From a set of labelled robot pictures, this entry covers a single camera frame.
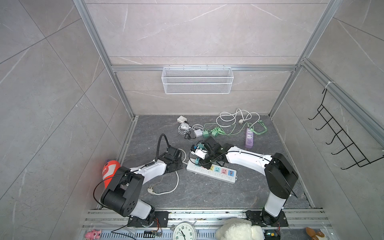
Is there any white multicolour power strip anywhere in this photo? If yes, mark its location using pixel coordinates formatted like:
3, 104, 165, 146
187, 162, 237, 184

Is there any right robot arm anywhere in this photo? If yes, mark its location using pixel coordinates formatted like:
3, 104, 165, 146
190, 137, 299, 222

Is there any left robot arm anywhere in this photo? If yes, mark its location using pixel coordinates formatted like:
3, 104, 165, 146
95, 134, 184, 223

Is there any green charger left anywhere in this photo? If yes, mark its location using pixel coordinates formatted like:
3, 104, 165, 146
203, 131, 210, 138

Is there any white charger with label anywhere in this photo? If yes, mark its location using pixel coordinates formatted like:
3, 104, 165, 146
194, 129, 203, 138

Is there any purple power strip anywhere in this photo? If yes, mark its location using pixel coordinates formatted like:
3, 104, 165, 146
245, 128, 254, 149

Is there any white square charger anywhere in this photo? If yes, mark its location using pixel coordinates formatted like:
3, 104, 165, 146
177, 116, 187, 124

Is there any red plush toy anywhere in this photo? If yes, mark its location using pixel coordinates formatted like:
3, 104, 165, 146
102, 160, 121, 189

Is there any white analog clock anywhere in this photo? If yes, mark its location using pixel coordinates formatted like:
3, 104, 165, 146
173, 222, 198, 240

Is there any white plush toy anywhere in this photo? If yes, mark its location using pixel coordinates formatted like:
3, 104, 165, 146
215, 218, 265, 240

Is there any pink plush toy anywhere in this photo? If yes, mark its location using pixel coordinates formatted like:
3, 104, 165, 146
85, 230, 102, 240

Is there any brown plush toy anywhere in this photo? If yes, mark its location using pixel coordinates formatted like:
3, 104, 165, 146
306, 227, 327, 240

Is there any white coiled usb cable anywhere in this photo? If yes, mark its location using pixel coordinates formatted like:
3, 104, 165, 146
177, 122, 205, 135

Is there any white cable with plug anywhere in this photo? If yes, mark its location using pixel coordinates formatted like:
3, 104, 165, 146
215, 108, 261, 129

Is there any white power strip cord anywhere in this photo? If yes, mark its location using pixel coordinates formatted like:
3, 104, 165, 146
146, 148, 188, 196

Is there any green thin cable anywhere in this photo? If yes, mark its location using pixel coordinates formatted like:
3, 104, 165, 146
203, 119, 268, 136

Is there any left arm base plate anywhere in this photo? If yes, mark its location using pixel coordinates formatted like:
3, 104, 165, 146
128, 211, 170, 228

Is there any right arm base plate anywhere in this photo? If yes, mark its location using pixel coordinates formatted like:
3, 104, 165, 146
245, 209, 289, 227

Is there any white wire mesh basket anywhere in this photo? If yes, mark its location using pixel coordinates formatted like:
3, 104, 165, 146
162, 67, 234, 95

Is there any black wire hook rack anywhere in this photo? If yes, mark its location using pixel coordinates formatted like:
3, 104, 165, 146
308, 89, 384, 171

